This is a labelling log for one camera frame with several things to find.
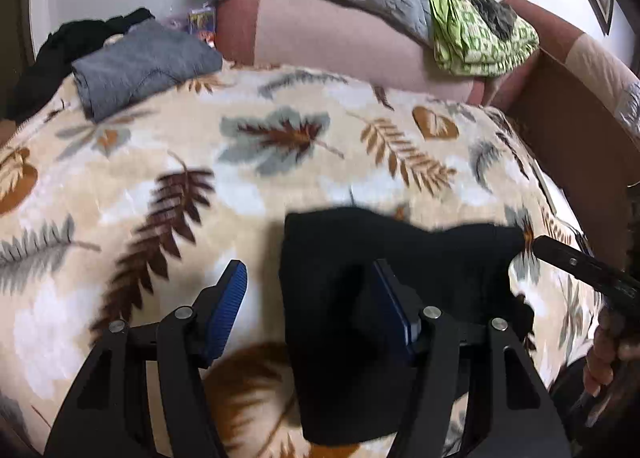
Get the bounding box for black pants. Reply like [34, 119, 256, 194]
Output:
[279, 207, 534, 446]

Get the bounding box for person's right hand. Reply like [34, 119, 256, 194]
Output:
[582, 307, 639, 397]

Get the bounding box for brown cardboard box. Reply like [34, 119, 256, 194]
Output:
[509, 52, 639, 269]

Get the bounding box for leaf pattern fleece blanket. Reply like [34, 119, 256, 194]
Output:
[1, 65, 582, 457]

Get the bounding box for green patterned cloth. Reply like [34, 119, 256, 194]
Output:
[426, 0, 539, 77]

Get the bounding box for pink and maroon bolster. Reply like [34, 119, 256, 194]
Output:
[216, 0, 639, 112]

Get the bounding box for folded grey garment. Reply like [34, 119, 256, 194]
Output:
[72, 20, 222, 122]

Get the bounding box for black garment pile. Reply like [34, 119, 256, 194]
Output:
[6, 8, 154, 123]

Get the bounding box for colourful small packet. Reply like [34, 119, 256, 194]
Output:
[186, 7, 216, 42]

